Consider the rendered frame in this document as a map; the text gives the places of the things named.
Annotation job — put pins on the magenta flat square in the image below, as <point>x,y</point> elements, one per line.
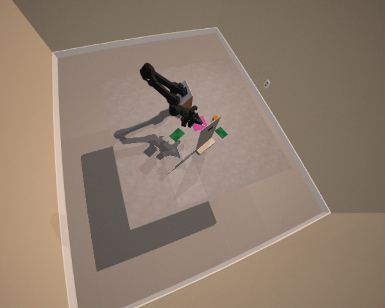
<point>198,126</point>

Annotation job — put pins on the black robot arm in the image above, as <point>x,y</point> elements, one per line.
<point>158,82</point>

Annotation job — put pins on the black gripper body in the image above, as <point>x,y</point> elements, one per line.
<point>189,113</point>

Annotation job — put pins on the grey flat panel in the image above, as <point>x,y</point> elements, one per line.
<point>205,139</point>

